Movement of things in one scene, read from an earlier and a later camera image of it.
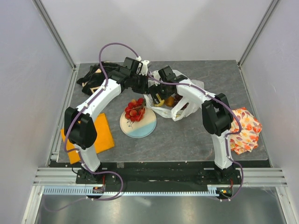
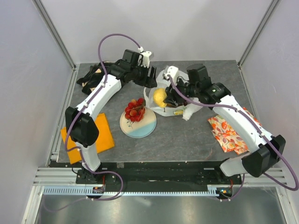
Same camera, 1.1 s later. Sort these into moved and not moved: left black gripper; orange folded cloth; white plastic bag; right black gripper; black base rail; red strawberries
Moved: right black gripper; left black gripper
Not moved: black base rail; red strawberries; white plastic bag; orange folded cloth
